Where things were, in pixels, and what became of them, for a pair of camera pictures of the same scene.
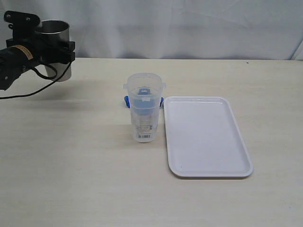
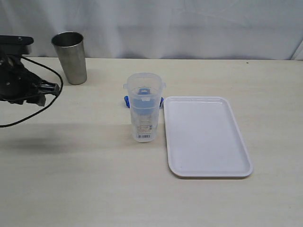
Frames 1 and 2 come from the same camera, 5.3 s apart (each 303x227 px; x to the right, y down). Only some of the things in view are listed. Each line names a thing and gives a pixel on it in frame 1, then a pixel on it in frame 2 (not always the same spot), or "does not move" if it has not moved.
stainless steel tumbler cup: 61,29 → 70,47
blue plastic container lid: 144,103 does not move
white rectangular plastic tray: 204,139 does not move
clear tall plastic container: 146,90 does not move
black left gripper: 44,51 → 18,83
